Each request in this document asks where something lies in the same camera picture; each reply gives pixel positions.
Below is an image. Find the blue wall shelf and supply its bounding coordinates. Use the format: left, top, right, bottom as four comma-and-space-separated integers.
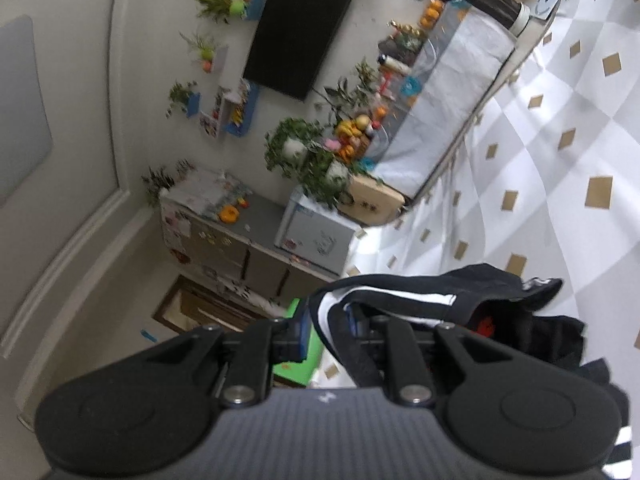
215, 80, 261, 139

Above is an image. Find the pile of oranges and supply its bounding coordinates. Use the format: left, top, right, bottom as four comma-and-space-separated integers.
419, 0, 446, 28

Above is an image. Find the grey top wooden cabinet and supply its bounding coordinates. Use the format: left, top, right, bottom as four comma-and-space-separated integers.
159, 170, 351, 311

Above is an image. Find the cardboard box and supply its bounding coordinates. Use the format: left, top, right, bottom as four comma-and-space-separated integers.
342, 172, 407, 226

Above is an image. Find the fruit basket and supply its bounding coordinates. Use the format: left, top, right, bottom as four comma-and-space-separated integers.
325, 112, 386, 161

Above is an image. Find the black t-shirt red print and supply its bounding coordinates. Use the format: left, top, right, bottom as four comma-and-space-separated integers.
306, 262, 640, 480

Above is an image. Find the small plant on blue shelf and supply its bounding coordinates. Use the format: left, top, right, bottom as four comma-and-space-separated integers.
189, 0, 267, 23
166, 80, 202, 119

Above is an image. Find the white bottle dark cap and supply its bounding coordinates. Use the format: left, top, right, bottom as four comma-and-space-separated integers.
377, 54, 412, 75

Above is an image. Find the black wall television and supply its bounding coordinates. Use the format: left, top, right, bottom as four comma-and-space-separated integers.
242, 0, 355, 102

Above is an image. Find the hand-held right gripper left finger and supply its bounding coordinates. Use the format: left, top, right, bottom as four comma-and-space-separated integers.
160, 297, 311, 406

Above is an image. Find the leafy potted plant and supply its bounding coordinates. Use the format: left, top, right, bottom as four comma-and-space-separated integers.
315, 60, 381, 121

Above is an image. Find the green stool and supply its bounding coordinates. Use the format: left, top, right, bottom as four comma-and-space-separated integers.
272, 297, 331, 391

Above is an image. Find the blue round toy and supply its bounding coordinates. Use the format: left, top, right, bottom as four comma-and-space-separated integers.
399, 76, 425, 100

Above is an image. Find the small plant on white shelf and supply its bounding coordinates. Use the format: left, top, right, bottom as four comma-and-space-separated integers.
179, 32, 229, 74

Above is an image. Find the round blue white disc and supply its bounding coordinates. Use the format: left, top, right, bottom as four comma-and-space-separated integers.
535, 0, 566, 21

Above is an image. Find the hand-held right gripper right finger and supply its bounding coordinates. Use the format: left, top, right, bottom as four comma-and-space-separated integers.
345, 304, 506, 406

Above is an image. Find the low table marble cover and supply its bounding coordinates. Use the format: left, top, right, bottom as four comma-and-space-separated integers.
370, 0, 526, 201

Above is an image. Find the hanging green potted plant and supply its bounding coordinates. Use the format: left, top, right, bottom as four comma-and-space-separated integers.
262, 117, 326, 181
300, 150, 361, 211

